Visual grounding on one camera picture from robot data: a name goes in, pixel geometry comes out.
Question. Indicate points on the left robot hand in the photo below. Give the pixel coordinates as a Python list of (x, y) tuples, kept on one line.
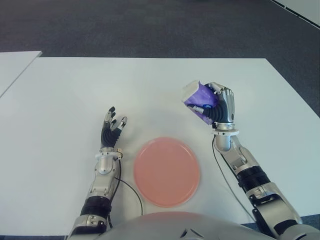
[(108, 136)]

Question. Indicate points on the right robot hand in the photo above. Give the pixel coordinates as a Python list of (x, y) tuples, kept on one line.
[(228, 107)]

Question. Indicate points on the purple tissue paper pack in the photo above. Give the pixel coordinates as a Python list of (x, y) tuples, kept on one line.
[(202, 96)]

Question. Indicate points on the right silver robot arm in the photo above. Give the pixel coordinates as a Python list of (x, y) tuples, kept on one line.
[(225, 142)]

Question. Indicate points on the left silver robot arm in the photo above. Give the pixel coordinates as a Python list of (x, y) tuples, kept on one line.
[(105, 165)]

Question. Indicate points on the pink round plate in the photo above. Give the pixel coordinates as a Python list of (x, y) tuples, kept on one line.
[(166, 172)]

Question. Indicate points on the silver robot torso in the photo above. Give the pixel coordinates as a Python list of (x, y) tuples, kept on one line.
[(162, 227)]

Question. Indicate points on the white side table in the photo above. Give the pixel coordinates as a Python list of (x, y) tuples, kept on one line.
[(15, 65)]

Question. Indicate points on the white panel with black edge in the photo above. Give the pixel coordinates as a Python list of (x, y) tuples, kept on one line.
[(305, 7)]

